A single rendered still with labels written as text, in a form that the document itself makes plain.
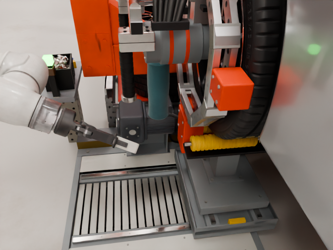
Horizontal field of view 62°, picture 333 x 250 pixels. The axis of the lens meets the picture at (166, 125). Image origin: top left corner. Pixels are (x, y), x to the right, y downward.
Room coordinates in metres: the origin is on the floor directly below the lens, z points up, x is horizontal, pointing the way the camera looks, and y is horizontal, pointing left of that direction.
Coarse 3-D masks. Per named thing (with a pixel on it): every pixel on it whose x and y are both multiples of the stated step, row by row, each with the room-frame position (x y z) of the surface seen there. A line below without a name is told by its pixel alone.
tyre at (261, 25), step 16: (256, 0) 0.65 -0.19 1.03; (272, 0) 0.64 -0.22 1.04; (256, 16) 0.63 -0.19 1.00; (272, 16) 0.63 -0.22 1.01; (256, 32) 0.62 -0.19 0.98; (272, 32) 0.61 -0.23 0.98; (256, 48) 0.61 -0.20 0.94; (272, 48) 0.60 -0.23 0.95; (256, 64) 0.60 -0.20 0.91; (272, 64) 0.59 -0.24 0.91; (256, 80) 0.59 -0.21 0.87; (272, 80) 0.59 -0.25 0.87; (256, 96) 0.59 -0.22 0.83; (272, 96) 0.59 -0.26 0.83; (240, 112) 0.61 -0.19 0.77; (256, 112) 0.59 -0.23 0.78; (224, 128) 0.69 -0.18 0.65; (240, 128) 0.62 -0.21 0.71; (256, 128) 0.63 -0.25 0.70
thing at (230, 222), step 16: (176, 160) 1.08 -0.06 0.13; (192, 192) 0.85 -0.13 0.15; (192, 208) 0.76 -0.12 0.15; (272, 208) 0.76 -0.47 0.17; (192, 224) 0.69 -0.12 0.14; (208, 224) 0.67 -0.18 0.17; (224, 224) 0.67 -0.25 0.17; (240, 224) 0.68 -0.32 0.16; (256, 224) 0.69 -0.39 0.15; (272, 224) 0.70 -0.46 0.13
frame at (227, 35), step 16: (208, 0) 0.71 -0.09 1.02; (224, 0) 0.72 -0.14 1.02; (208, 16) 0.70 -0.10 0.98; (224, 16) 0.71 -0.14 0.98; (224, 32) 0.64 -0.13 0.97; (240, 32) 0.65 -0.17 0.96; (224, 48) 0.63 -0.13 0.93; (176, 64) 1.08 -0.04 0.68; (208, 64) 0.66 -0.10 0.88; (224, 64) 0.66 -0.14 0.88; (192, 80) 1.02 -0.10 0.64; (208, 80) 0.64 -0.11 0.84; (192, 96) 0.95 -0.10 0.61; (208, 96) 0.63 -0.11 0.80; (192, 112) 0.82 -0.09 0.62; (208, 112) 0.63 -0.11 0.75; (224, 112) 0.64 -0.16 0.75
